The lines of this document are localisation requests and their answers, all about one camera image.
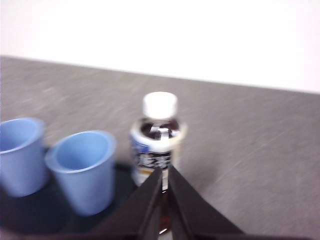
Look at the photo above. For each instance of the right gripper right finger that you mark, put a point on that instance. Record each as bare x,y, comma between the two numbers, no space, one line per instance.
192,217

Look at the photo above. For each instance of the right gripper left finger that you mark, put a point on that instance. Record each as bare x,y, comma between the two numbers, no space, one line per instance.
135,215

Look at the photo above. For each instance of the dark oolong tea bottle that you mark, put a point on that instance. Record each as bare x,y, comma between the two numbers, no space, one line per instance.
157,140

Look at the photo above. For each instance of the blue ribbed plastic cup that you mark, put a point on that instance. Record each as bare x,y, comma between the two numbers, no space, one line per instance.
82,175
20,160

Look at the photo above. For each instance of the dark rectangular tray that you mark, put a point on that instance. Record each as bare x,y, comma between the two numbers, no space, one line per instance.
45,217

